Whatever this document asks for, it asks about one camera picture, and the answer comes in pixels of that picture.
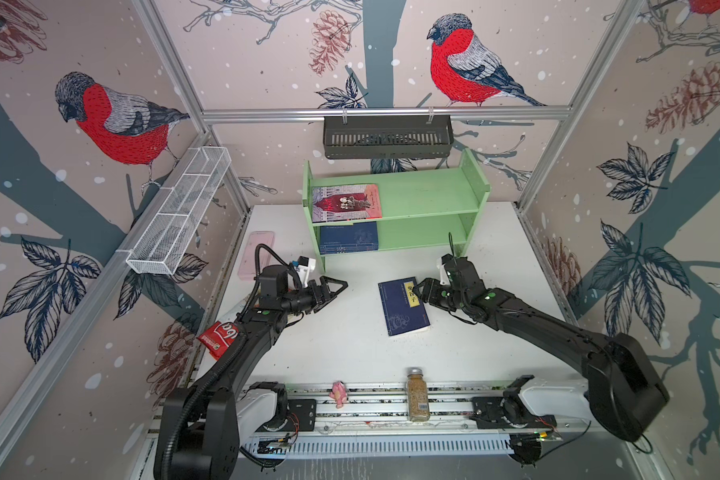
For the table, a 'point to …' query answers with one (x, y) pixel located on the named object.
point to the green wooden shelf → (428, 212)
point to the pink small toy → (339, 393)
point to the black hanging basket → (388, 136)
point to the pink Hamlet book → (345, 202)
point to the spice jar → (417, 396)
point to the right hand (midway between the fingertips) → (415, 294)
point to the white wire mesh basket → (165, 239)
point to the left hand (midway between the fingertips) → (340, 292)
